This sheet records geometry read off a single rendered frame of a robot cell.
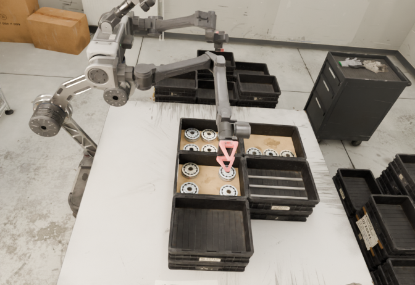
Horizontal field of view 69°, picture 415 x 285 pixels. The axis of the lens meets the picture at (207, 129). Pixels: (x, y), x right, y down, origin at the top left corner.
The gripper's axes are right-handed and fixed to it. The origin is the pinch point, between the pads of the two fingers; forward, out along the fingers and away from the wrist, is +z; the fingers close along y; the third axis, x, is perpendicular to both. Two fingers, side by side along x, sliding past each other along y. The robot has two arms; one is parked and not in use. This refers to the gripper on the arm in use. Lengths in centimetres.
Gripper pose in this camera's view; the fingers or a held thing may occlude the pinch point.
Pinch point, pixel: (228, 164)
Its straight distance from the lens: 109.7
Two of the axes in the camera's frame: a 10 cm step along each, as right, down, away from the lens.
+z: 0.3, 7.0, -7.1
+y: -1.0, 7.1, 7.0
